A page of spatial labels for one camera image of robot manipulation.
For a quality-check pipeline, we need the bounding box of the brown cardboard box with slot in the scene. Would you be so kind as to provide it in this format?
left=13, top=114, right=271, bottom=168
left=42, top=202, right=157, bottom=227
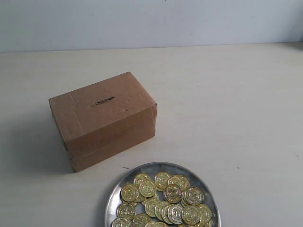
left=49, top=72, right=157, bottom=172

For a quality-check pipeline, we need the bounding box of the gold coin back middle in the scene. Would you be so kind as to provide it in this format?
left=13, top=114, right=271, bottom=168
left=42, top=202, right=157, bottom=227
left=154, top=172, right=171, bottom=192

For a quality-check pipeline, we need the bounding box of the gold coin back left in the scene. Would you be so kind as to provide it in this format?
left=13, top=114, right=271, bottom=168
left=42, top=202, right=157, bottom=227
left=133, top=173, right=151, bottom=185

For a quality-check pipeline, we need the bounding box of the gold coin back right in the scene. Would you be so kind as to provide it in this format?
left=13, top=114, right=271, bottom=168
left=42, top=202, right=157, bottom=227
left=168, top=175, right=190, bottom=190

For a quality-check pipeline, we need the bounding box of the gold coin left upper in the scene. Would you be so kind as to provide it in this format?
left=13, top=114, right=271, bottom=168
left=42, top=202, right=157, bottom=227
left=139, top=180, right=157, bottom=198

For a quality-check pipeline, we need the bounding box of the round silver metal plate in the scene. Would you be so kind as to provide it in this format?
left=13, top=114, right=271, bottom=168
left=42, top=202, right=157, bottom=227
left=104, top=162, right=221, bottom=227

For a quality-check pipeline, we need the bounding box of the gold coin far left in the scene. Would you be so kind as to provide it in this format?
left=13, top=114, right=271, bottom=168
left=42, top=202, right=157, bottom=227
left=121, top=183, right=139, bottom=202

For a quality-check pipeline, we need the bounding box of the gold coin centre dark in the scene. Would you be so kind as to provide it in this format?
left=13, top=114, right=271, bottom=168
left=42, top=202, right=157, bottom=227
left=163, top=184, right=182, bottom=204

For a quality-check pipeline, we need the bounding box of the gold coin right large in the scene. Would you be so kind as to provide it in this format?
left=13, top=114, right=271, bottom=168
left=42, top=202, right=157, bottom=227
left=182, top=187, right=205, bottom=206

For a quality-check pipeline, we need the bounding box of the gold coin middle lower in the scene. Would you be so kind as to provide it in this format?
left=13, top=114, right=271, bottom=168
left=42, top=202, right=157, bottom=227
left=144, top=198, right=160, bottom=218

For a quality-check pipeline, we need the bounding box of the gold coin lower left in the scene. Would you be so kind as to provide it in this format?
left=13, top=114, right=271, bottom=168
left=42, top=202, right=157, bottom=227
left=116, top=202, right=136, bottom=220

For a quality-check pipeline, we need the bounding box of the gold coin front centre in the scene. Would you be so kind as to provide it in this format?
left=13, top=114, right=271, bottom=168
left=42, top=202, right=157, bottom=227
left=168, top=204, right=184, bottom=225

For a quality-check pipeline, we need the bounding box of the gold coin bottom middle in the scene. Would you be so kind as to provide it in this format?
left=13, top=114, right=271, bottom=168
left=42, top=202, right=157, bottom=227
left=132, top=213, right=152, bottom=227

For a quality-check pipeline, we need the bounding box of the gold coin front right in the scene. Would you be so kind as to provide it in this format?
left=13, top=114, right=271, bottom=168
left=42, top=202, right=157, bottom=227
left=181, top=205, right=201, bottom=225

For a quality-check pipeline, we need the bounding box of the gold coin bottom left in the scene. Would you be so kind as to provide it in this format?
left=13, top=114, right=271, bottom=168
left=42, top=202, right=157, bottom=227
left=111, top=217, right=131, bottom=227

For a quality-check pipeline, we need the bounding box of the gold coin right edge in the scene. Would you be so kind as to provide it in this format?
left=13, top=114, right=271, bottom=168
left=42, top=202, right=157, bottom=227
left=197, top=203, right=212, bottom=222

